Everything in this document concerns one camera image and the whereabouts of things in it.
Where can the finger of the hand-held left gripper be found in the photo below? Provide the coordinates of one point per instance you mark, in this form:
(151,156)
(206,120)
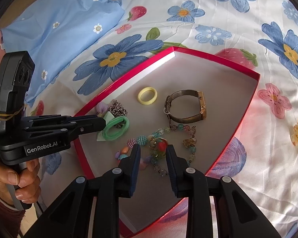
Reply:
(64,120)
(89,130)

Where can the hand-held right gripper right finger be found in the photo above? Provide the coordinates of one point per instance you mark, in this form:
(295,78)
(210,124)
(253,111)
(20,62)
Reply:
(172,173)

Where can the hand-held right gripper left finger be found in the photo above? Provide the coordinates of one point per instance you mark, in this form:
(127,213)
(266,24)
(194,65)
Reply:
(135,173)

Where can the purple bow hair clip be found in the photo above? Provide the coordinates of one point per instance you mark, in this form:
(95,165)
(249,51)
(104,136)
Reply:
(101,107)

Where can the gold mesh band watch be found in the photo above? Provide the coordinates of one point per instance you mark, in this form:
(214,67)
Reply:
(202,106)

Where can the red shallow box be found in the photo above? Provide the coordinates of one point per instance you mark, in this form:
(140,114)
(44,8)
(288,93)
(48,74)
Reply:
(213,91)

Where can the person's left forearm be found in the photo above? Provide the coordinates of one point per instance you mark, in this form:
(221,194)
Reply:
(2,218)

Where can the person's left hand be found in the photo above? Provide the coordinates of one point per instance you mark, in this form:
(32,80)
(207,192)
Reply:
(27,178)

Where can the yellow rubber band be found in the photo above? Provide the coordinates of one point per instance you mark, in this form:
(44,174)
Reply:
(5,116)

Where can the light blue flower pillow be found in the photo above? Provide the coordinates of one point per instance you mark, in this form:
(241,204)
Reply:
(52,42)

